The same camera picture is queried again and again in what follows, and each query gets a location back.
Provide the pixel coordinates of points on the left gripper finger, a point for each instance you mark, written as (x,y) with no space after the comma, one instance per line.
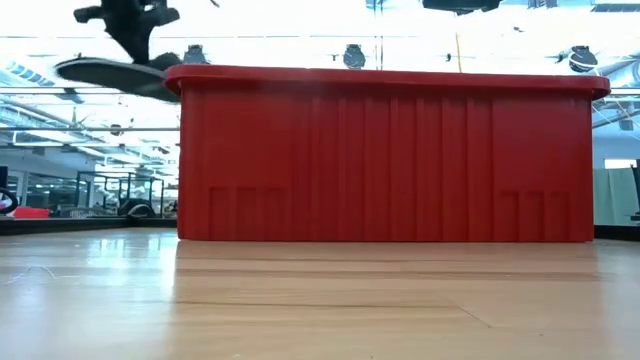
(124,40)
(141,45)

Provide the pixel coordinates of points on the black flip-flop white-striped sole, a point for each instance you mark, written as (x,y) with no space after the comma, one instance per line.
(115,75)

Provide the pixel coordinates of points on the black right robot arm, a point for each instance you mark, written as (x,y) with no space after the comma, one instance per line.
(460,5)

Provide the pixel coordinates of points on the red plastic bin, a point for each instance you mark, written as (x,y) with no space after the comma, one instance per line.
(385,160)

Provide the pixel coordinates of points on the black hanging ceiling lamp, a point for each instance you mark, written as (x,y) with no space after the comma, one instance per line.
(583,59)
(354,56)
(194,54)

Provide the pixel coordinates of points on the black metal rack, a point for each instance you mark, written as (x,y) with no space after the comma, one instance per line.
(120,174)

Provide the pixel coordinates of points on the red flat object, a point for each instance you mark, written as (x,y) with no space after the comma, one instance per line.
(32,213)

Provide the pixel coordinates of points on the grey fabric partition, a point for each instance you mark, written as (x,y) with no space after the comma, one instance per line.
(615,195)

